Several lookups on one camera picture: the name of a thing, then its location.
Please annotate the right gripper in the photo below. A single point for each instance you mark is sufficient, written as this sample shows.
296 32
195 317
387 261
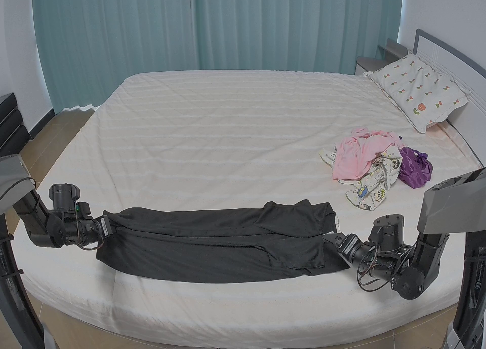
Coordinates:
351 247

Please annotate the white printed pillow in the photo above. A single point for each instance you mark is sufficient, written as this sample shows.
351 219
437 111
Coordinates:
419 89

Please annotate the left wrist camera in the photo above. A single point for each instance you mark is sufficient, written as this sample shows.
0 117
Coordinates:
84 209

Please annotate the bed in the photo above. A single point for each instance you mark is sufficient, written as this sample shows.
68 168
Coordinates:
227 131

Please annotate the purple garment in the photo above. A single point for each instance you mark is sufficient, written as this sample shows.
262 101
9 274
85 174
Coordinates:
415 169

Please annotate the blue-green curtain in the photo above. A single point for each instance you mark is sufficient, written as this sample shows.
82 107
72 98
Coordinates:
300 17
114 32

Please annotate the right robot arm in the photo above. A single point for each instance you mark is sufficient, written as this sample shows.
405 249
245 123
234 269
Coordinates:
429 264

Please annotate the dark chest of drawers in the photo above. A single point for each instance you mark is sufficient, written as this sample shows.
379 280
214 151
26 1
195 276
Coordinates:
10 123

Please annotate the white printed garment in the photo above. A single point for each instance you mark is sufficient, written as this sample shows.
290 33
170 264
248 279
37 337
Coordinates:
374 184

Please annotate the pink garment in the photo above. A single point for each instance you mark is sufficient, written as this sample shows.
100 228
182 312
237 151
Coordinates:
355 153

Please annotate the grey bedside table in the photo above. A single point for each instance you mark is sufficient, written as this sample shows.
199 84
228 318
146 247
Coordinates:
379 59

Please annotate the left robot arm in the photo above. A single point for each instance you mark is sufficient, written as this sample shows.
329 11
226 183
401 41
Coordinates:
38 226

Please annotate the black trousers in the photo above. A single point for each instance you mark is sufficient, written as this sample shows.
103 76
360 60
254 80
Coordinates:
212 245

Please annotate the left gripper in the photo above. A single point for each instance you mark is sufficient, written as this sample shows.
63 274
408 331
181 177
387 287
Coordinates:
103 228

